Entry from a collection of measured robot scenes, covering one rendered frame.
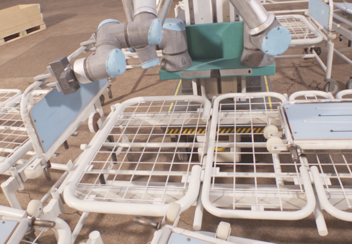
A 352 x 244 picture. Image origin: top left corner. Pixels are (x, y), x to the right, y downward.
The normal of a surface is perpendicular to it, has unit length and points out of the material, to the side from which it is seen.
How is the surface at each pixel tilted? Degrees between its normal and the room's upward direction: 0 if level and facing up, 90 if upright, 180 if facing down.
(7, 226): 5
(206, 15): 90
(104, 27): 36
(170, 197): 90
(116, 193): 90
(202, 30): 90
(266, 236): 0
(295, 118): 5
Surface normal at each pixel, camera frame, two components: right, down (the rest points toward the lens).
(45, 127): 0.97, -0.02
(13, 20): 0.84, 0.15
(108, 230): -0.13, -0.87
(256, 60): -0.28, 0.16
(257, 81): -0.19, 0.48
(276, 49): 0.19, 0.50
